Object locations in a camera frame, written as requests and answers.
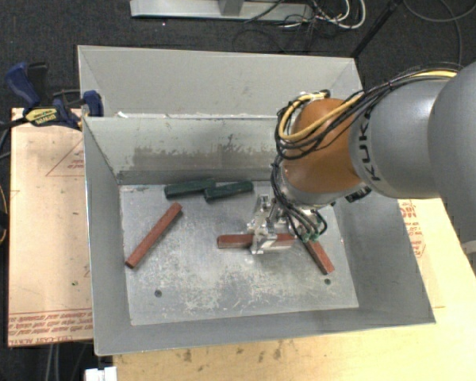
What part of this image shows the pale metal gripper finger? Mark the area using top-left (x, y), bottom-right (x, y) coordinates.
top-left (250, 237), bottom-right (279, 256)
top-left (246, 217), bottom-right (269, 238)

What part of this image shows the red-brown flat block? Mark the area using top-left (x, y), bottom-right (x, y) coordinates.
top-left (125, 202), bottom-right (184, 270)
top-left (216, 233), bottom-right (297, 251)
top-left (302, 237), bottom-right (336, 276)

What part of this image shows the dark green flat block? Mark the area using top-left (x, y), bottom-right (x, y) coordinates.
top-left (163, 177), bottom-right (217, 200)
top-left (203, 180), bottom-right (255, 203)

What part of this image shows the grey metal bin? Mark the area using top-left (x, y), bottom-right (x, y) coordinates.
top-left (77, 44), bottom-right (437, 357)

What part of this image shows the brown cardboard board red print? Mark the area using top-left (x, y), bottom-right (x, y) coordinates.
top-left (7, 107), bottom-right (447, 348)

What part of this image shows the black cylinder on white bracket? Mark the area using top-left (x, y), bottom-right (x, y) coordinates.
top-left (344, 186), bottom-right (373, 204)

